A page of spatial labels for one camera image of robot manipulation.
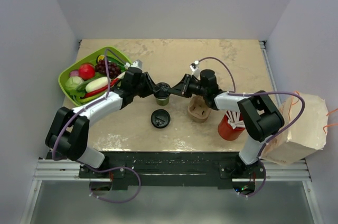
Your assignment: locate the white wrapped straw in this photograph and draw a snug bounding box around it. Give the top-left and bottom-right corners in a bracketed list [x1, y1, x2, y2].
[225, 110, 245, 129]

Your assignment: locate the red cup holder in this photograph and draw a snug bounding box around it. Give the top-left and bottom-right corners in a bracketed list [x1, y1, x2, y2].
[218, 115, 245, 141]

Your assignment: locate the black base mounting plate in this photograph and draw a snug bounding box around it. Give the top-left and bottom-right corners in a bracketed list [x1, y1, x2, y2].
[79, 152, 266, 194]

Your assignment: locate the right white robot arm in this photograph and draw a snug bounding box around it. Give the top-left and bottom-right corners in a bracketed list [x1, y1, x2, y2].
[168, 69, 285, 178]

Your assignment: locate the red chili pepper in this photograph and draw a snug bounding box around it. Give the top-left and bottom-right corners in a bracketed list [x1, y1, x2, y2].
[84, 86, 108, 98]

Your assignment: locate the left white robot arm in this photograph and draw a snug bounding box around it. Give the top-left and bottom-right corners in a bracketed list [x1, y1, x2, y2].
[45, 67, 160, 178]

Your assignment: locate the green paper coffee cup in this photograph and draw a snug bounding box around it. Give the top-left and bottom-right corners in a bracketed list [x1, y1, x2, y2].
[155, 97, 170, 106]

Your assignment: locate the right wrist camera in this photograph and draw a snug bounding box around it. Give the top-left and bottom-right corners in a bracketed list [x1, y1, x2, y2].
[190, 60, 201, 78]

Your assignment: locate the green bottle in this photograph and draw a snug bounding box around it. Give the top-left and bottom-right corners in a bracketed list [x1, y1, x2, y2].
[97, 54, 125, 66]

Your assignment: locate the green cabbage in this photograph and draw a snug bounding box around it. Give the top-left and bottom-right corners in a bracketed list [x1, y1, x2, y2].
[64, 76, 84, 96]

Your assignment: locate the green plastic bin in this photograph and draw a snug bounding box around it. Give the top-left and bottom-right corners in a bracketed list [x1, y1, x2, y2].
[58, 46, 132, 106]

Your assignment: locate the red apple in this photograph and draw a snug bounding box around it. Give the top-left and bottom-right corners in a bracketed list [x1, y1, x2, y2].
[78, 63, 96, 81]

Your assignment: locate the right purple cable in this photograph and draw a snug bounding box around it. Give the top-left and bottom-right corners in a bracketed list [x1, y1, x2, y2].
[196, 57, 306, 198]

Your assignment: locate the red onion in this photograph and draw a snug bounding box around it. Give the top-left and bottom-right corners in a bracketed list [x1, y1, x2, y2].
[69, 69, 79, 78]

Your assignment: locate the white daikon radish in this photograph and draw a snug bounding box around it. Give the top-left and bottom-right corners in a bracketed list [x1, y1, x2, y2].
[85, 77, 108, 93]

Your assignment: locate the black plastic cup lid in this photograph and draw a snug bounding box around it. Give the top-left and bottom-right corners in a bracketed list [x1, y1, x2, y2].
[157, 82, 171, 98]

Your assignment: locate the purple grapes bunch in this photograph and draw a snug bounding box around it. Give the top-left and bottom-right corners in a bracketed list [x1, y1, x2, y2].
[95, 60, 122, 79]

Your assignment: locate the brown pulp cup carrier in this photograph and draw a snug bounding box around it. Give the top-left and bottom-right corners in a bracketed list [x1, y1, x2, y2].
[187, 96, 212, 123]

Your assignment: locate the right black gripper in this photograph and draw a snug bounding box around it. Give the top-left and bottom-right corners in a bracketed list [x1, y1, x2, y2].
[168, 74, 207, 98]

